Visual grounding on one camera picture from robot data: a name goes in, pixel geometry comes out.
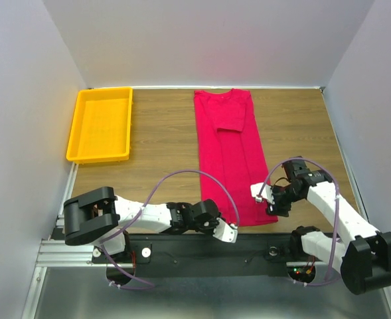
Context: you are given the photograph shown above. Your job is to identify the red t shirt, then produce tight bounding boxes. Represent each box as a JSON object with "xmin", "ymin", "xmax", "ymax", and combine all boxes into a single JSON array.
[{"xmin": 194, "ymin": 89, "xmax": 278, "ymax": 227}]

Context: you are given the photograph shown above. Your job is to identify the yellow plastic tray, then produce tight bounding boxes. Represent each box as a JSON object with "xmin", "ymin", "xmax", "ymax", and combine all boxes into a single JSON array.
[{"xmin": 66, "ymin": 87, "xmax": 133, "ymax": 164}]

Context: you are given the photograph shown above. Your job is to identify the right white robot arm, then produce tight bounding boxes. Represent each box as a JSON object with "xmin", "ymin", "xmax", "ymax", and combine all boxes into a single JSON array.
[{"xmin": 250, "ymin": 157, "xmax": 391, "ymax": 295}]

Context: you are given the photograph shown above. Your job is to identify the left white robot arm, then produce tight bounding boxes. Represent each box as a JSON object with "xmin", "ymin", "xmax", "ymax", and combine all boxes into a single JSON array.
[{"xmin": 63, "ymin": 187, "xmax": 226, "ymax": 262}]

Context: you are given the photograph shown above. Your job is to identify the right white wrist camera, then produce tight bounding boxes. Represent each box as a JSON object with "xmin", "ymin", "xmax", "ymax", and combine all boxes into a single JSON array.
[{"xmin": 250, "ymin": 183, "xmax": 275, "ymax": 205}]

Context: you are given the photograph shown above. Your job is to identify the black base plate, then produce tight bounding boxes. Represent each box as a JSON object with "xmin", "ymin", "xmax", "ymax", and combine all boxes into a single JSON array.
[{"xmin": 112, "ymin": 233, "xmax": 310, "ymax": 278}]

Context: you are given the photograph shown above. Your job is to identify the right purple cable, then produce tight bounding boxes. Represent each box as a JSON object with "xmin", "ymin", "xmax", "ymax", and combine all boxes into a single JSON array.
[{"xmin": 258, "ymin": 157, "xmax": 343, "ymax": 287}]

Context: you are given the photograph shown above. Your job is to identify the purple cable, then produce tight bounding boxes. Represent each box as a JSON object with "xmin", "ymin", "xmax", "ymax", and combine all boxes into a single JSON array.
[
  {"xmin": 100, "ymin": 169, "xmax": 241, "ymax": 289},
  {"xmin": 258, "ymin": 157, "xmax": 343, "ymax": 287}
]

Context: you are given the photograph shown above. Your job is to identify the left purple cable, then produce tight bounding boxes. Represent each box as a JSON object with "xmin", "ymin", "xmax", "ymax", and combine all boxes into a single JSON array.
[{"xmin": 100, "ymin": 169, "xmax": 241, "ymax": 289}]

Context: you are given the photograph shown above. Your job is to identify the aluminium frame rail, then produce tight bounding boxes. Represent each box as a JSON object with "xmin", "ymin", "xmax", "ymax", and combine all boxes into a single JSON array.
[{"xmin": 21, "ymin": 162, "xmax": 98, "ymax": 319}]

